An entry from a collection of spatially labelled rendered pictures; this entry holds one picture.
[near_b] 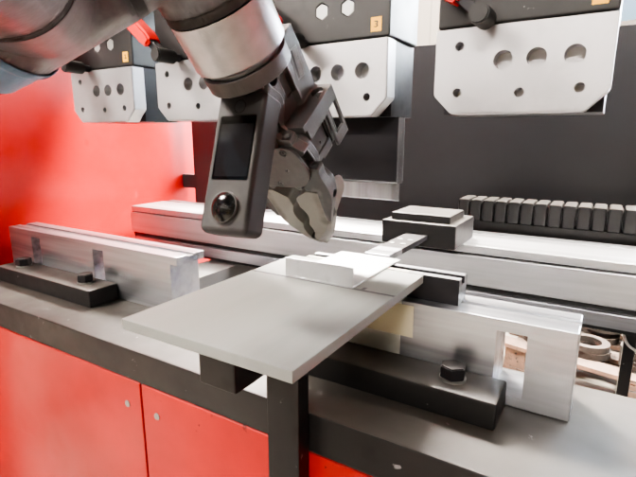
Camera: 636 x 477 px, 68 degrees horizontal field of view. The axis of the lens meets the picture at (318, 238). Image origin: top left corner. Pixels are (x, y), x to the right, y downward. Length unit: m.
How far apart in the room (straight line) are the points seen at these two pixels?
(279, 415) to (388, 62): 0.38
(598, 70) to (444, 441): 0.35
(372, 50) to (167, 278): 0.47
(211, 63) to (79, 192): 0.97
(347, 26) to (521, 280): 0.45
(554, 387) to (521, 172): 0.57
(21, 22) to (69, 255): 0.77
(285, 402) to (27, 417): 0.61
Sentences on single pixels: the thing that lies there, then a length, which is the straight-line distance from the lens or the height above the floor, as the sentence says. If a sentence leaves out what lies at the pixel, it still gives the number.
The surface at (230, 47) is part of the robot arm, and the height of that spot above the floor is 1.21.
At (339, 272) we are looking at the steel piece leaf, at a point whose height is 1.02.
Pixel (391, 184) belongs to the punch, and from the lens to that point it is 0.56.
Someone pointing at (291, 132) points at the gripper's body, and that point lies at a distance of 0.40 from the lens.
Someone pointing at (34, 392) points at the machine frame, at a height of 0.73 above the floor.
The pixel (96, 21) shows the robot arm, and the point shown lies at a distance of 0.34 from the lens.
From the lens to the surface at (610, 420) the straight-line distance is 0.59.
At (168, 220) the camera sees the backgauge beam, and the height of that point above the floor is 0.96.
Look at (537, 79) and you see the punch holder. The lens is 0.48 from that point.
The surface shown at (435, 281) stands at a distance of 0.55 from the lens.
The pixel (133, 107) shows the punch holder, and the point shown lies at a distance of 0.77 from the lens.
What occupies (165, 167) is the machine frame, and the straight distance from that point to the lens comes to 1.46.
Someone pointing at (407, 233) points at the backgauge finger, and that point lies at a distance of 0.75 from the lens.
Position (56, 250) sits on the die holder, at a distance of 1.04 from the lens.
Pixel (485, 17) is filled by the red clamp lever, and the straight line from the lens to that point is 0.46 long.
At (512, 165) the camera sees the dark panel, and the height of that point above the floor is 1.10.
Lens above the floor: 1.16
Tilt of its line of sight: 12 degrees down
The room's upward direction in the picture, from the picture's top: straight up
